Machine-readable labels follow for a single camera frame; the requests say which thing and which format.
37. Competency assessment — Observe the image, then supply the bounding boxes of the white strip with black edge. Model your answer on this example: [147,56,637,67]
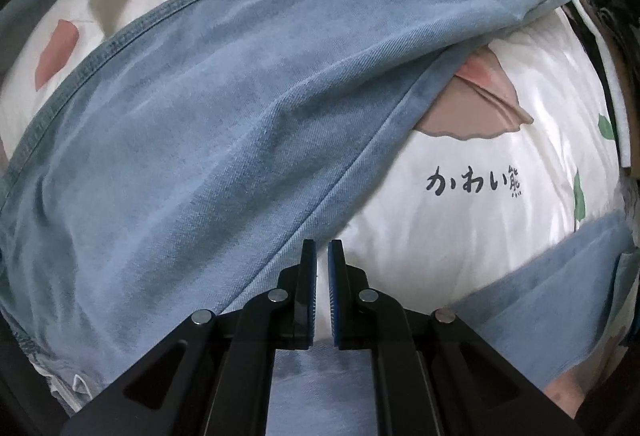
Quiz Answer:
[570,0,640,169]

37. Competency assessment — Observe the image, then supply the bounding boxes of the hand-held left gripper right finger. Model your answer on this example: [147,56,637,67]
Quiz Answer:
[327,239,583,436]

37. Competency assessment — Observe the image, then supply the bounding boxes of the cream bear printed blanket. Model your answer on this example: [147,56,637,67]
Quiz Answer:
[0,0,631,367]

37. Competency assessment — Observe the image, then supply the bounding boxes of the blue denim pants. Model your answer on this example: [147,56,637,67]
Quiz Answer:
[0,0,638,436]

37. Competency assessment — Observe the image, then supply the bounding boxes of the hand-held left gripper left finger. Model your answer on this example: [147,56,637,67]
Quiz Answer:
[60,239,317,436]

